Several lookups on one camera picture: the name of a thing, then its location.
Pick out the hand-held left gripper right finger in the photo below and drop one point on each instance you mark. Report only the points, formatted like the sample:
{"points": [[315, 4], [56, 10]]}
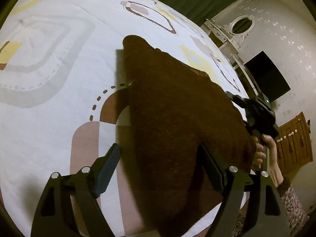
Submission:
{"points": [[212, 170]]}

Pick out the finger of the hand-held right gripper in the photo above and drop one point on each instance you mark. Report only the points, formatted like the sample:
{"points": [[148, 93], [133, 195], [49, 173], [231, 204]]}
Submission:
{"points": [[235, 100]]}

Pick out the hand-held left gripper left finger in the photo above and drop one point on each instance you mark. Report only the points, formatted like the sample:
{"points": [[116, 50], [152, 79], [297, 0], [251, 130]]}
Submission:
{"points": [[108, 170]]}

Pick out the brown plaid sweater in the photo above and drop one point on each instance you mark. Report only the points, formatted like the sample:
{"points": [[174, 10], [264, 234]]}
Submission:
{"points": [[177, 116]]}

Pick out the person's right hand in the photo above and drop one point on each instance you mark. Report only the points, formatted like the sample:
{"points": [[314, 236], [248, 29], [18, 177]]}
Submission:
{"points": [[271, 158]]}

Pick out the white television stand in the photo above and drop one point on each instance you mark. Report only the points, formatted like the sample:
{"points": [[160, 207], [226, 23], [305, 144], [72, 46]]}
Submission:
{"points": [[244, 74]]}

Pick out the black television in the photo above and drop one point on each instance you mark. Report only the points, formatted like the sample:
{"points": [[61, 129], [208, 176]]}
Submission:
{"points": [[266, 75]]}

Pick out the brown wooden cabinet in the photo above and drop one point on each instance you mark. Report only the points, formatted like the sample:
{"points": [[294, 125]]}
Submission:
{"points": [[296, 143]]}

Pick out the white dressing table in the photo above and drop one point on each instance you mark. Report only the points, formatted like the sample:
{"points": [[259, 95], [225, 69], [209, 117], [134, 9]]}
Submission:
{"points": [[222, 37]]}

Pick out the oval white-framed mirror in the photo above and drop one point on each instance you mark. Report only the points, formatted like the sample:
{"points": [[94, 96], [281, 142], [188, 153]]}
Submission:
{"points": [[242, 26]]}

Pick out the white patterned bedspread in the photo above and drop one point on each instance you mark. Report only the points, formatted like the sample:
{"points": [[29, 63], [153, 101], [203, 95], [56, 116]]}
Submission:
{"points": [[61, 79]]}

